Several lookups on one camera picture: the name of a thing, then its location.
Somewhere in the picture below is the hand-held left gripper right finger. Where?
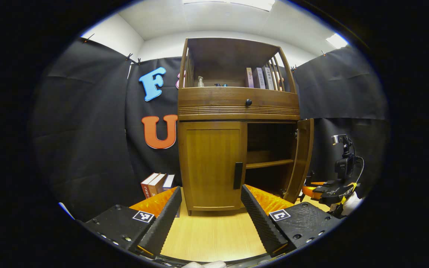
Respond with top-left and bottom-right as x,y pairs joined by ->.
241,184 -> 343,257

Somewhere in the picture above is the wooden double-door shoe cabinet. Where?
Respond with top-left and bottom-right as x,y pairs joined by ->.
177,37 -> 315,217

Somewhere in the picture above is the blue book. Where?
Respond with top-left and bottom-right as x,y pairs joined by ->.
162,174 -> 181,218

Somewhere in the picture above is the brown book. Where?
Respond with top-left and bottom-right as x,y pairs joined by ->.
148,173 -> 167,197

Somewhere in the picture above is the wooden cabinet drawer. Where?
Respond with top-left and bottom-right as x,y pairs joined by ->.
178,87 -> 301,121

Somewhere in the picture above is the wooden shoe cabinet door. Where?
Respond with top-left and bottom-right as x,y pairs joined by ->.
283,118 -> 315,204
178,122 -> 248,212

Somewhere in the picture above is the white book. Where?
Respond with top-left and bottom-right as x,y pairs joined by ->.
264,67 -> 275,90

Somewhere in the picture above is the red book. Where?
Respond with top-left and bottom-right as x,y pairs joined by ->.
140,172 -> 159,199

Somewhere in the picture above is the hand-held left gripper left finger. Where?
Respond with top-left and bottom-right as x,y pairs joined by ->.
82,186 -> 182,259

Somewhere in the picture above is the black backdrop cloth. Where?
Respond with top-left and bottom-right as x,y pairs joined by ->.
30,37 -> 391,222

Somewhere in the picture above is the small ceiling light panel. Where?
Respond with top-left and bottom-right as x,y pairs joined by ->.
325,33 -> 349,49

